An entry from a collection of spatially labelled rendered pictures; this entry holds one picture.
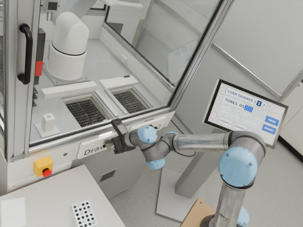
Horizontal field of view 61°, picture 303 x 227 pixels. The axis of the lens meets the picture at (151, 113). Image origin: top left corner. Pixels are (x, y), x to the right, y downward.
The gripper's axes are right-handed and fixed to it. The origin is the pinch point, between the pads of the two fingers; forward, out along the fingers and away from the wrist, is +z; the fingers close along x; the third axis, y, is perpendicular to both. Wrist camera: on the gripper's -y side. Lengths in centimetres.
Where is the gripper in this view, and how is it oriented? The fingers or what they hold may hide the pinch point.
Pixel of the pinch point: (107, 140)
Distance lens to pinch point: 137.0
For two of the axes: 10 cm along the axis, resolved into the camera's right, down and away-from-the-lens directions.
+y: 3.1, 9.5, -0.2
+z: -6.2, 2.2, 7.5
